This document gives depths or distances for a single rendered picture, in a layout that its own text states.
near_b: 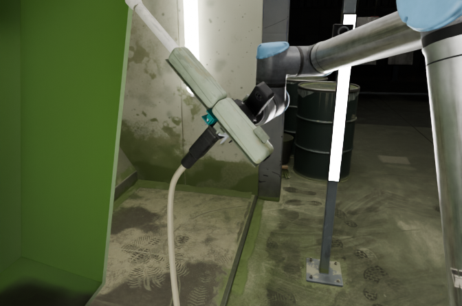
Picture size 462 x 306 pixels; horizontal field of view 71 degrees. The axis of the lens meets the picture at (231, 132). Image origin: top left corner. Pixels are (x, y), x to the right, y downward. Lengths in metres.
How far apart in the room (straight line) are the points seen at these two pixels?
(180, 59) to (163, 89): 2.02
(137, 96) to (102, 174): 1.75
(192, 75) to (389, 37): 0.40
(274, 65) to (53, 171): 0.81
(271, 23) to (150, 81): 1.07
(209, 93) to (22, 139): 0.78
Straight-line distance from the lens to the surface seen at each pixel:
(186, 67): 0.71
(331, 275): 2.13
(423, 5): 0.47
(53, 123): 1.19
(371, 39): 0.77
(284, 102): 0.97
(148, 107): 2.83
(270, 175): 2.71
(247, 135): 0.66
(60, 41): 1.12
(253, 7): 2.50
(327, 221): 1.93
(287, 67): 0.94
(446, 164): 0.47
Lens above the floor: 1.34
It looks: 17 degrees down
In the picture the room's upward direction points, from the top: straight up
